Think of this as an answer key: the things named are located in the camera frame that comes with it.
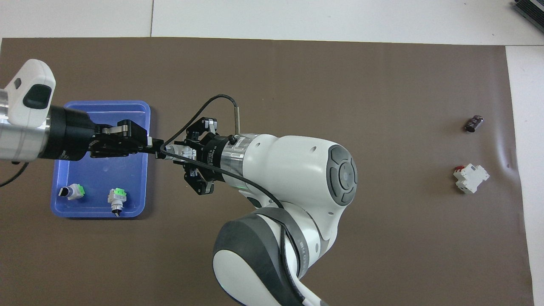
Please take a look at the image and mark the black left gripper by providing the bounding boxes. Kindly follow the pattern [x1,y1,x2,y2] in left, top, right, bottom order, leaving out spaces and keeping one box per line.
[42,106,166,162]

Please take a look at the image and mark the green-backed black-knob switch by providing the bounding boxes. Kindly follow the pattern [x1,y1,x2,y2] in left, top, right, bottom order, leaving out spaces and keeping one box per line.
[58,183,86,201]

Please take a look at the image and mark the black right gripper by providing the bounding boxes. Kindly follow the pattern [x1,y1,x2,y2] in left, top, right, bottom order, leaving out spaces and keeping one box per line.
[183,117,232,196]

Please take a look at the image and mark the brown table mat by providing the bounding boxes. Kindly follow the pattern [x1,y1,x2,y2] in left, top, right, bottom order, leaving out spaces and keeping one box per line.
[0,37,534,306]

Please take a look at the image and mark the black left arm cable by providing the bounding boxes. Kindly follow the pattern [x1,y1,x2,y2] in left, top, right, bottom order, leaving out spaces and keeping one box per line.
[0,162,28,188]

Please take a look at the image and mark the white red circuit breaker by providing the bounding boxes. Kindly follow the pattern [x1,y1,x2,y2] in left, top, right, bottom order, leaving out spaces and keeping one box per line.
[453,164,490,194]

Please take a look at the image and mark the white black-knob rotary switch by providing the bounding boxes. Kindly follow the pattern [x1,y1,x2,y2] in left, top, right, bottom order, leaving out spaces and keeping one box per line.
[164,144,199,162]

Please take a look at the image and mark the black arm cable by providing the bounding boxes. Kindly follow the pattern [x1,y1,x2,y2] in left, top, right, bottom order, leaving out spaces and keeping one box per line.
[160,94,309,306]
[0,162,28,188]

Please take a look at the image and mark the blue plastic tray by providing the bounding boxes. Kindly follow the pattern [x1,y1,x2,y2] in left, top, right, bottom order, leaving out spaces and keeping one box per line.
[50,100,151,219]

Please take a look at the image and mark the black electronics box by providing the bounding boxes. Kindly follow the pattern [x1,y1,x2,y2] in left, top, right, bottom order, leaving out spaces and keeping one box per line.
[512,0,544,22]

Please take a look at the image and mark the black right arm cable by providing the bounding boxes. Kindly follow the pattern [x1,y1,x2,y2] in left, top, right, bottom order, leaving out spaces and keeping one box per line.
[160,94,309,306]

